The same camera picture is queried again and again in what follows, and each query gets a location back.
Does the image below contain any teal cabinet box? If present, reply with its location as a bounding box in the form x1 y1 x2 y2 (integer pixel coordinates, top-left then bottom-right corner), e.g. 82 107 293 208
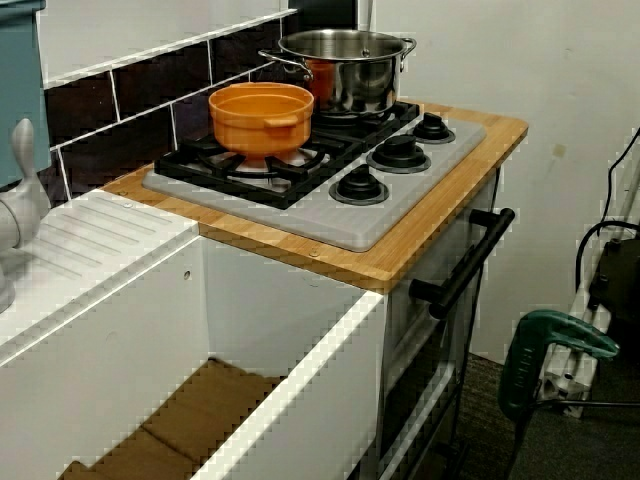
0 0 52 191

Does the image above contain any white metal pole stand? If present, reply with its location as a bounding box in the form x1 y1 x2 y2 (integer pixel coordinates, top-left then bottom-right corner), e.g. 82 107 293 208
542 169 640 419

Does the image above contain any black oven door handle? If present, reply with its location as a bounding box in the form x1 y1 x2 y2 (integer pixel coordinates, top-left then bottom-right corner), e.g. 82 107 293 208
408 207 517 321

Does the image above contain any white oven door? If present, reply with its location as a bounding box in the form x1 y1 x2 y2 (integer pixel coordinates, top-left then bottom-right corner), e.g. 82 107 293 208
378 169 503 480

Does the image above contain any black burner grate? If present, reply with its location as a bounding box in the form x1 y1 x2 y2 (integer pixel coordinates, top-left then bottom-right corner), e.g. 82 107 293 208
154 132 362 211
309 99 424 147

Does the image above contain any brown cardboard sheet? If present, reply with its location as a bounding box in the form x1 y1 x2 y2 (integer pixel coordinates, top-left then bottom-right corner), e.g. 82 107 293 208
57 357 282 480

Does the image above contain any green clamp tool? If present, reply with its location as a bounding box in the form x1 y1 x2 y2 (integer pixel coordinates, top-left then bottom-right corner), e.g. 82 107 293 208
499 309 622 437

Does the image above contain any grey toy stove plate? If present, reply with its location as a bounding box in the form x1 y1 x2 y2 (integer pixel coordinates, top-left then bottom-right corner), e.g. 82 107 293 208
142 102 488 253

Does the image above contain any white toy sink basin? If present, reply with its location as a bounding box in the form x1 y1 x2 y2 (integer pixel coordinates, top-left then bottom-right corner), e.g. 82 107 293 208
0 189 391 480

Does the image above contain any black cable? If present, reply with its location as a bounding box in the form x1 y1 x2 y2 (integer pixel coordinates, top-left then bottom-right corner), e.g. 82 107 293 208
574 124 640 301

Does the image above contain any black stove knob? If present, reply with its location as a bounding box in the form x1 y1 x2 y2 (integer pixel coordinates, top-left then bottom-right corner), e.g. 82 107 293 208
410 112 457 146
366 134 432 174
328 164 391 206

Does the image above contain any orange plastic toy pot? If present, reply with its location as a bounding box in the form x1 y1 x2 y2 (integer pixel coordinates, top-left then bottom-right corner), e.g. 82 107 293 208
208 82 316 162

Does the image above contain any stainless steel pot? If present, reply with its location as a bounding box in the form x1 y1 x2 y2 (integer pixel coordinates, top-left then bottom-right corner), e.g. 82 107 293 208
257 28 418 118

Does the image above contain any dark tile backsplash panel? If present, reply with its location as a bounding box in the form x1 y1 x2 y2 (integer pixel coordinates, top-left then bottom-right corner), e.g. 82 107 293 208
43 0 361 206

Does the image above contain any grey toy faucet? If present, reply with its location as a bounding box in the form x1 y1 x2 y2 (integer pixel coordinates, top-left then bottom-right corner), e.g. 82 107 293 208
0 118 52 314

